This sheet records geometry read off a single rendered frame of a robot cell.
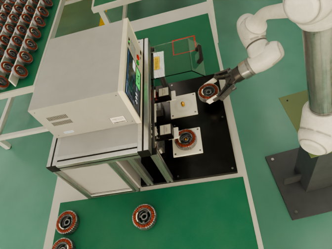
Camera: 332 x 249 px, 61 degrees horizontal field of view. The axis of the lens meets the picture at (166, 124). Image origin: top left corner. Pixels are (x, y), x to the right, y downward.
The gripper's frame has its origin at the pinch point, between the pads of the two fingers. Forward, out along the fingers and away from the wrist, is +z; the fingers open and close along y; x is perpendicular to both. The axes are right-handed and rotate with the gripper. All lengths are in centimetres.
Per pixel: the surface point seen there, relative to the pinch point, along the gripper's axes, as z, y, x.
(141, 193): 40, -48, 12
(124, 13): 106, 203, -13
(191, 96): 11.8, 4.8, -0.3
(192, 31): 9, 66, -6
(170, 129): 14.0, -25.0, 16.9
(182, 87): 17.1, 14.2, 1.4
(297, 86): -20, 61, -108
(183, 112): 16.9, -5.2, 2.6
